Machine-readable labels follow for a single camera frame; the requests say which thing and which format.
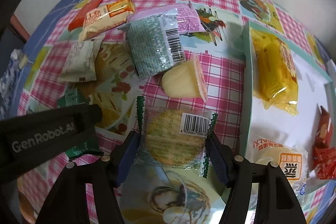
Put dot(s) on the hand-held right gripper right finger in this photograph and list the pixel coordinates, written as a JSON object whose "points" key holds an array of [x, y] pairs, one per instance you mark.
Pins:
{"points": [[216, 158]]}

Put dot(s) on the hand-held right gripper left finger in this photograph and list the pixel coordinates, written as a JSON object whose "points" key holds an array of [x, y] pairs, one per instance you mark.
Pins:
{"points": [[128, 155]]}

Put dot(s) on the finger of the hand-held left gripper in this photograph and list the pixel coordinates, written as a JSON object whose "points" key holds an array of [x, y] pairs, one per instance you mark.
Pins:
{"points": [[89, 117]]}

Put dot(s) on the dark green snack packet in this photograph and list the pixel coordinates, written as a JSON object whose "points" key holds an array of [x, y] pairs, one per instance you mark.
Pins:
{"points": [[72, 98]]}

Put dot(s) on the clear round cracker packet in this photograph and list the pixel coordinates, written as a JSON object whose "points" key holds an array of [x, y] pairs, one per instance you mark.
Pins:
{"points": [[170, 142]]}

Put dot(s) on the white and green snack packet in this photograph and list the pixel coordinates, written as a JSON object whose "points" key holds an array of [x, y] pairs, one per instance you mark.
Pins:
{"points": [[78, 61]]}

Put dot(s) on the bread bun packet orange label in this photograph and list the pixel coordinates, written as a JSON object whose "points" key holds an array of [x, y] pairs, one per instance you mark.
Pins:
{"points": [[278, 158]]}

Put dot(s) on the yellow jelly cup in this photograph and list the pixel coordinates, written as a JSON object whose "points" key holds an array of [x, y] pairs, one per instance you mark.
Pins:
{"points": [[181, 79]]}

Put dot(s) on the teal speckled snack packet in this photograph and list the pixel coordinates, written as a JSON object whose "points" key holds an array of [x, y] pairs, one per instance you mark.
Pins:
{"points": [[152, 48]]}

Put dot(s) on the orange and cream biscuit packet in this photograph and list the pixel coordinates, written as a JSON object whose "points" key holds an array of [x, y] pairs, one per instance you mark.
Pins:
{"points": [[105, 18]]}

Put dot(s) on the teal cardboard tray box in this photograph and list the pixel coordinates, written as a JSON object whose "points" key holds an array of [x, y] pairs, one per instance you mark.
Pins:
{"points": [[309, 108]]}

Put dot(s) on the crinkled red snack packet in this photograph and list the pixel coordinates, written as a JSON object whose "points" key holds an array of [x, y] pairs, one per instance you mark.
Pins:
{"points": [[323, 158]]}

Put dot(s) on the large yellow snack packet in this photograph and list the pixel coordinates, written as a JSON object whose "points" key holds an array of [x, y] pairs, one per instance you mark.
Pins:
{"points": [[275, 69]]}

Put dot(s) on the pink snack packet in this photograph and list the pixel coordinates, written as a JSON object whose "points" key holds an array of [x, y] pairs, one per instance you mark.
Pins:
{"points": [[183, 16]]}

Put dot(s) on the white and blue plastic bag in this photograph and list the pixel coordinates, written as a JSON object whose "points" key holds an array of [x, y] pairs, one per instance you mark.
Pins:
{"points": [[8, 79]]}

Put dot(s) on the brown wooden furniture edge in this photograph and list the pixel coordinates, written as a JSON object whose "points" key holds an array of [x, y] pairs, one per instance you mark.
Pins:
{"points": [[18, 26]]}

